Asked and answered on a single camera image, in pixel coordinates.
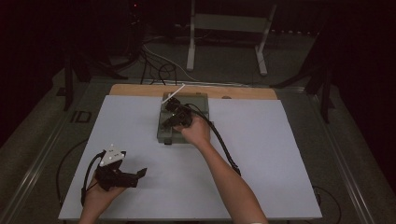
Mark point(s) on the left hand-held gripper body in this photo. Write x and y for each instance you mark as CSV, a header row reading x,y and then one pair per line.
x,y
110,174

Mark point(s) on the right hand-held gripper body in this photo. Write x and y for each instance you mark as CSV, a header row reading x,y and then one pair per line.
x,y
182,116

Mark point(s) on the grey transparent organizer box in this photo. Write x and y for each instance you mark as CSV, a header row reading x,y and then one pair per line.
x,y
199,102

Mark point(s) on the person's right hand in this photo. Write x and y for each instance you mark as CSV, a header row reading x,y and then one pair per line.
x,y
197,132

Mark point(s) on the person's left hand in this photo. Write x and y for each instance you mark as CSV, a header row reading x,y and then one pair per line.
x,y
99,194

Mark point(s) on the white metal stand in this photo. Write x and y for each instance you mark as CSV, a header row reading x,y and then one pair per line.
x,y
230,23

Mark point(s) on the black metal stand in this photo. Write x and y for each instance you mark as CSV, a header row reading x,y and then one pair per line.
x,y
70,81
323,81

